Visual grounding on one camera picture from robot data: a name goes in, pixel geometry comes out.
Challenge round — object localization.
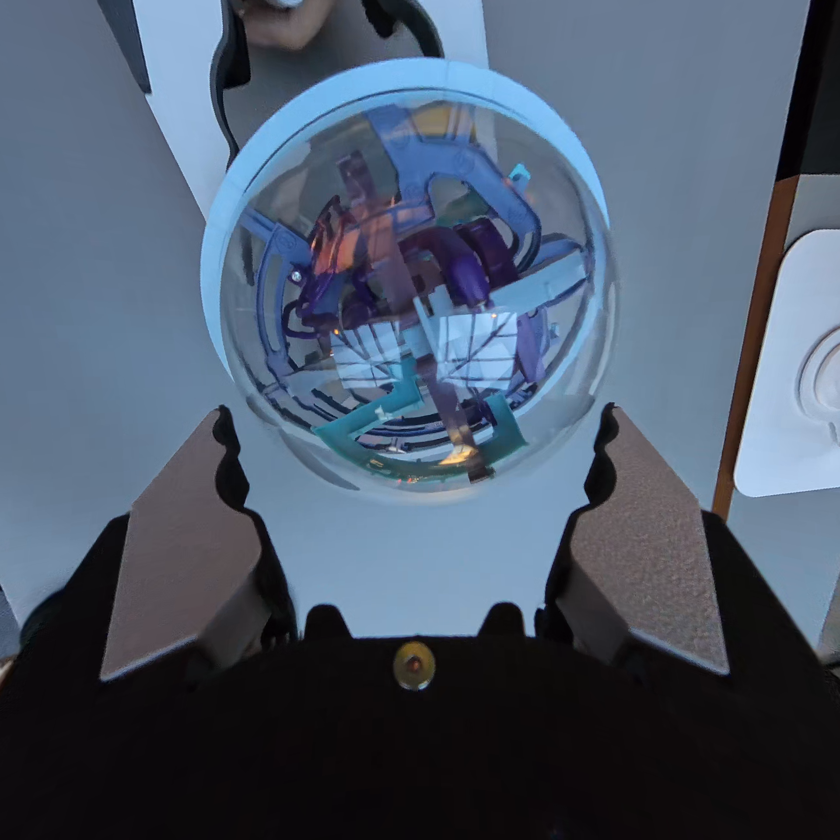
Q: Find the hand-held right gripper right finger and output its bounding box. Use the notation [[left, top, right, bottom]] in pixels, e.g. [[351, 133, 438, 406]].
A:
[[538, 402, 732, 677]]

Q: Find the black mouse pad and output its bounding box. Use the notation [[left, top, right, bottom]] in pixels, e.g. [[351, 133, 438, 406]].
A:
[[774, 0, 840, 181]]

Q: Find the clear plastic maze ball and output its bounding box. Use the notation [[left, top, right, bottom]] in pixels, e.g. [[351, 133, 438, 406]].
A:
[[199, 58, 619, 506]]

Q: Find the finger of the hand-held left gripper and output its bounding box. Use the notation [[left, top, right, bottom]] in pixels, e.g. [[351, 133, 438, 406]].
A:
[[361, 0, 490, 68], [131, 0, 255, 212]]

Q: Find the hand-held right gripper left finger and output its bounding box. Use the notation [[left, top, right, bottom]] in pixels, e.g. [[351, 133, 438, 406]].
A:
[[98, 406, 295, 683]]

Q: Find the white document stand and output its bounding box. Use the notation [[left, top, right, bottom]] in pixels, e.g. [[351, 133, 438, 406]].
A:
[[734, 230, 840, 497]]

